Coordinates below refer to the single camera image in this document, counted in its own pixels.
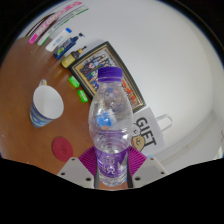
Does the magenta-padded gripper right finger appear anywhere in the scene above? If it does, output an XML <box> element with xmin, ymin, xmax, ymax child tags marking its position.
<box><xmin>126</xmin><ymin>146</ymin><xmax>169</xmax><ymax>189</ymax></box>

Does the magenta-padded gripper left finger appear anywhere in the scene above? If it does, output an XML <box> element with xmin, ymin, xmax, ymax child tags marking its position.
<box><xmin>56</xmin><ymin>146</ymin><xmax>100</xmax><ymax>189</ymax></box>

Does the clear purple-capped water bottle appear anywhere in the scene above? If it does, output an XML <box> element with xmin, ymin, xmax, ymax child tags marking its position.
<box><xmin>88</xmin><ymin>66</ymin><xmax>134</xmax><ymax>188</ymax></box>

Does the flat round red coaster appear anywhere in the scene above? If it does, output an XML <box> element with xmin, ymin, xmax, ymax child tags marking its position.
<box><xmin>51</xmin><ymin>136</ymin><xmax>74</xmax><ymax>163</ymax></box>

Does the white paper gift bag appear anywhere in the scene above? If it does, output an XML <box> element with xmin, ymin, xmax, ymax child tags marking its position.
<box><xmin>131</xmin><ymin>106</ymin><xmax>174</xmax><ymax>158</ymax></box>

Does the blue printed paper cup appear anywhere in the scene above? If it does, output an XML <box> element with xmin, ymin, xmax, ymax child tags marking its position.
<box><xmin>29</xmin><ymin>78</ymin><xmax>65</xmax><ymax>129</ymax></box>

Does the framed group photo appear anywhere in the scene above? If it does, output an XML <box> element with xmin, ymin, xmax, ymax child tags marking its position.
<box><xmin>67</xmin><ymin>41</ymin><xmax>146</xmax><ymax>114</ymax></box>

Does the dark blue pump bottle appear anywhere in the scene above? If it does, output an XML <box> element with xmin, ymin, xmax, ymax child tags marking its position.
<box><xmin>53</xmin><ymin>32</ymin><xmax>85</xmax><ymax>61</ymax></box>

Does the white tube with blue cap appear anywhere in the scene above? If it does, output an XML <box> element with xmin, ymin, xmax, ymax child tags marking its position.
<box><xmin>44</xmin><ymin>27</ymin><xmax>73</xmax><ymax>53</ymax></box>

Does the green and white toothpaste box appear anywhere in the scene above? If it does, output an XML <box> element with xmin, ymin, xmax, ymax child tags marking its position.
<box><xmin>36</xmin><ymin>7</ymin><xmax>90</xmax><ymax>47</ymax></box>

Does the pink toothpaste box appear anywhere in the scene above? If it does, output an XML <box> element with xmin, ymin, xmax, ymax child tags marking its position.
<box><xmin>28</xmin><ymin>1</ymin><xmax>83</xmax><ymax>45</ymax></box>

